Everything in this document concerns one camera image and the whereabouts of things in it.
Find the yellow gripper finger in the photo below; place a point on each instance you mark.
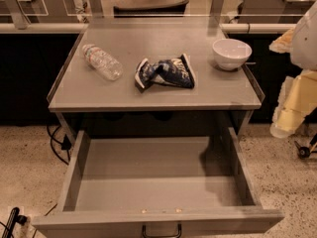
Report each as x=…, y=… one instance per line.
x=282, y=44
x=297, y=99

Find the black object bottom left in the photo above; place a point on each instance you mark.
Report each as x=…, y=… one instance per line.
x=15, y=217

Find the white horizontal rail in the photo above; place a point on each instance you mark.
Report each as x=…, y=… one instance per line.
x=52, y=28

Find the blue chip bag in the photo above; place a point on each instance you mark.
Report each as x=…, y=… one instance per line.
x=175, y=72

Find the black caster wheel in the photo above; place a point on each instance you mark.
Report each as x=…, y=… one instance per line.
x=305, y=152

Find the white ceramic bowl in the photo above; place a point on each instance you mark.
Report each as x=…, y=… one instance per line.
x=230, y=54

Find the grey cabinet table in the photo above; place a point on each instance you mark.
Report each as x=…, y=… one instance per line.
x=130, y=40

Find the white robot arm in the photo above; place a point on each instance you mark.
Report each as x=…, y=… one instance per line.
x=304, y=42

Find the clear plastic water bottle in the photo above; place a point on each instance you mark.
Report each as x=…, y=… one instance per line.
x=102, y=62

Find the black drawer handle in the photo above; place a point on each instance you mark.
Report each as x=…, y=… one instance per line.
x=148, y=232

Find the grey open top drawer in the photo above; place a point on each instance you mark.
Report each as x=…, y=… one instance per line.
x=113, y=187

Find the black chair back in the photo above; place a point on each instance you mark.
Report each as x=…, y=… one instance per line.
x=167, y=10

